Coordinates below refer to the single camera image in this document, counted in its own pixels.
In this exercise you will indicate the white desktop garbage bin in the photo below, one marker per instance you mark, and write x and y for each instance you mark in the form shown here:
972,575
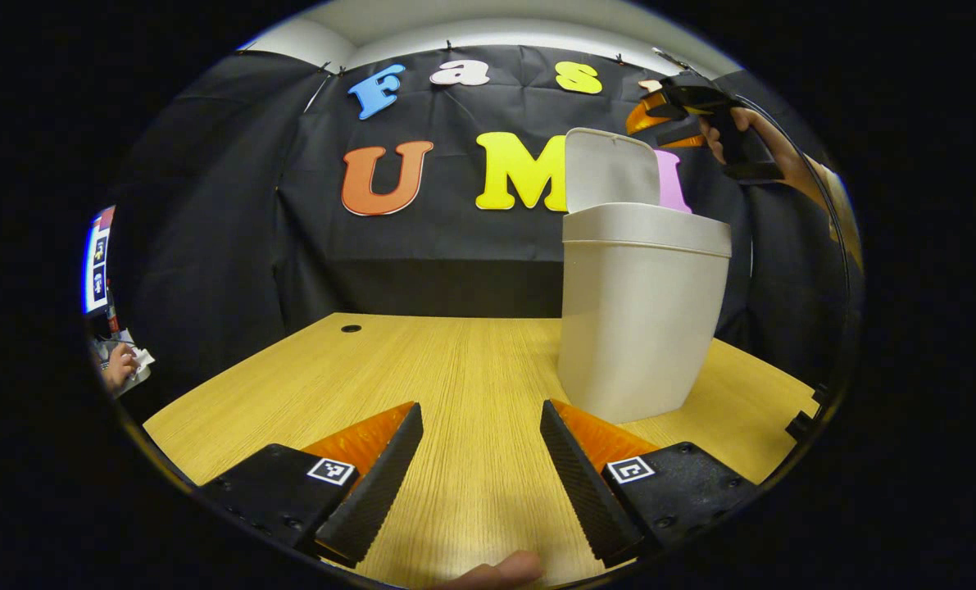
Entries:
635,328

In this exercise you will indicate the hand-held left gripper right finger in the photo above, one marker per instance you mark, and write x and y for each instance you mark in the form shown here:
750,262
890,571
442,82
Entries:
582,483

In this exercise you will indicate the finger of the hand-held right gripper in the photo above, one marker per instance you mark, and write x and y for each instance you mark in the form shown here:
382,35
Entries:
684,135
642,115

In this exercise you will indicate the computer monitor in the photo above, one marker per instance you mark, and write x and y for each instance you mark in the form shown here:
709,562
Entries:
98,262

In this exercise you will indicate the wooden desktop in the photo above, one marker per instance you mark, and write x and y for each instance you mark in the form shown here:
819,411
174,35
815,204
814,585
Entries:
471,369

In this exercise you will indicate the white paper sheet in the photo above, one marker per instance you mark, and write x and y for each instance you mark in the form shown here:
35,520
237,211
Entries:
143,360

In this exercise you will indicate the black desk edge bracket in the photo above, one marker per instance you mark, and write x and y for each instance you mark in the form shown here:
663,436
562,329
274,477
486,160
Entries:
807,418

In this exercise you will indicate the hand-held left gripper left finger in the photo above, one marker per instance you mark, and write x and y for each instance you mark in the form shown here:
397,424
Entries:
381,483

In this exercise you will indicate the black backdrop cloth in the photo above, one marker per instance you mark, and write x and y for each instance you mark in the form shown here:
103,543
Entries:
209,246

